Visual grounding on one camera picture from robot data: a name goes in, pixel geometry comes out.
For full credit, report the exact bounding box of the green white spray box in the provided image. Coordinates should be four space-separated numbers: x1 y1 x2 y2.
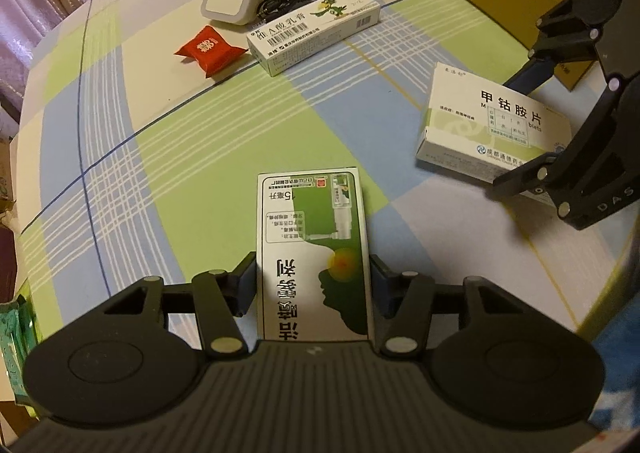
257 167 373 343

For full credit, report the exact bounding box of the white medicine tablet box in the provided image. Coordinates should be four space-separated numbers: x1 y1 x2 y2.
416 63 572 184

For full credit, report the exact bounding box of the checked tablecloth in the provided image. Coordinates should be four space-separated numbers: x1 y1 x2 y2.
12 0 638 336

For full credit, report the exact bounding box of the green tissue pack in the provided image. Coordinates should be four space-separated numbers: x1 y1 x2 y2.
1 294 39 417

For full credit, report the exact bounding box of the red snack packet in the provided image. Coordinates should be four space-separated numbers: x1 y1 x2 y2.
175 25 247 78

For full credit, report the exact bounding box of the long white ointment box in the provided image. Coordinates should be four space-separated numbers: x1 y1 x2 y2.
246 0 381 77

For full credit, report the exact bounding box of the black cable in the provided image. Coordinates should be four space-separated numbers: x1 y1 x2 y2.
252 0 332 25

